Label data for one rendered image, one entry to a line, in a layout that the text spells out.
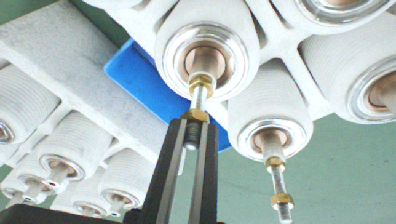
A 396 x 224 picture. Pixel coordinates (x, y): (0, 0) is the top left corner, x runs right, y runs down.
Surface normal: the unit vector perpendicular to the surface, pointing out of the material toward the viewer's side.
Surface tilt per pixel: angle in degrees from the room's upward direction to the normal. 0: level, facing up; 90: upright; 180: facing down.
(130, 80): 88
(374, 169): 0
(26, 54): 90
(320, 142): 0
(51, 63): 90
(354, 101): 4
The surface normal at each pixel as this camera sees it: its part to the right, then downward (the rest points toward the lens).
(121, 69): 0.75, -0.41
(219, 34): -0.13, 0.71
